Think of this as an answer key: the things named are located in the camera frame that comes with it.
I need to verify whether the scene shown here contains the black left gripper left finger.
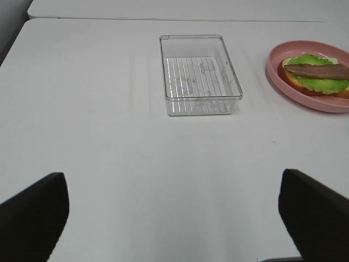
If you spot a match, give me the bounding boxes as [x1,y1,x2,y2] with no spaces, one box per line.
[1,172,69,261]

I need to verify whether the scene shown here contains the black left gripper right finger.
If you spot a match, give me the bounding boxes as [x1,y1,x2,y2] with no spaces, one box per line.
[278,169,348,261]

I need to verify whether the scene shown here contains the green lettuce leaf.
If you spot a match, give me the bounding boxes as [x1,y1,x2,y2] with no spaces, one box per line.
[285,53,349,95]

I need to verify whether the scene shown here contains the bread slice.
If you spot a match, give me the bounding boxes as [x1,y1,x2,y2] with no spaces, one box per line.
[277,56,349,99]

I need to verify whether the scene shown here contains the tray bacon strip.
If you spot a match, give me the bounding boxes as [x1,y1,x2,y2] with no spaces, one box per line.
[284,64,348,80]

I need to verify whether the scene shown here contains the pink round plate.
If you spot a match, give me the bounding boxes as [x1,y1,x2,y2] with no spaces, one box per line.
[267,40,348,113]

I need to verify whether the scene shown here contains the clear left plastic tray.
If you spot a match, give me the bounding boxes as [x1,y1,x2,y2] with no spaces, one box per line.
[160,35,243,116]

